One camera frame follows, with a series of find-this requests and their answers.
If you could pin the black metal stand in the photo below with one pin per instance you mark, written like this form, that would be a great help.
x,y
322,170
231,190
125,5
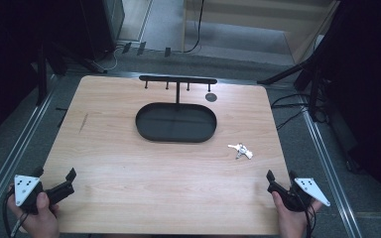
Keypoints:
x,y
41,72

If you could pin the black key rack with tray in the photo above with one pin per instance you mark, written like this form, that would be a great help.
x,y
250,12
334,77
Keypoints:
x,y
176,122

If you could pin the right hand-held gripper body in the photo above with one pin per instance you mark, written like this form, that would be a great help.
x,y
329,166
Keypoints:
x,y
299,196

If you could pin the dark round disc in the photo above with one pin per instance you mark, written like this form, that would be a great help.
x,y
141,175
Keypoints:
x,y
211,97

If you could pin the black tripod stand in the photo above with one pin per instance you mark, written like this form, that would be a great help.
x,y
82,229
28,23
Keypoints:
x,y
311,76

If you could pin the small white object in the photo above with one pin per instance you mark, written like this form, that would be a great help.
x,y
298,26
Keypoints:
x,y
242,150

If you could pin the dark cabinet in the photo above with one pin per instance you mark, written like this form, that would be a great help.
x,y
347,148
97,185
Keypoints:
x,y
107,23

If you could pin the person's left hand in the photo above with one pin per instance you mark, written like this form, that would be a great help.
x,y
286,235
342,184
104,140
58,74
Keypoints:
x,y
41,219

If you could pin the person's right hand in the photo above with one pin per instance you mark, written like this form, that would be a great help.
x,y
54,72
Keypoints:
x,y
291,221

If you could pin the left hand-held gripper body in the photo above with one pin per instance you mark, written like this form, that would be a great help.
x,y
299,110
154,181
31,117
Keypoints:
x,y
26,190

